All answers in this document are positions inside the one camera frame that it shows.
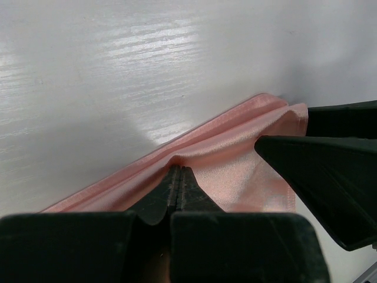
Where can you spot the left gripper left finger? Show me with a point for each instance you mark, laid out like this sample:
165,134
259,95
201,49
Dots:
129,246

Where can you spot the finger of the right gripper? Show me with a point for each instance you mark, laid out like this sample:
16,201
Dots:
334,177
349,120

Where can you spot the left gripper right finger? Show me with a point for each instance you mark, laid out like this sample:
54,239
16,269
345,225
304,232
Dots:
210,245

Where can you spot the pink satin napkin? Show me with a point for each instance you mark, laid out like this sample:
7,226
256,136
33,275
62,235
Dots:
220,153

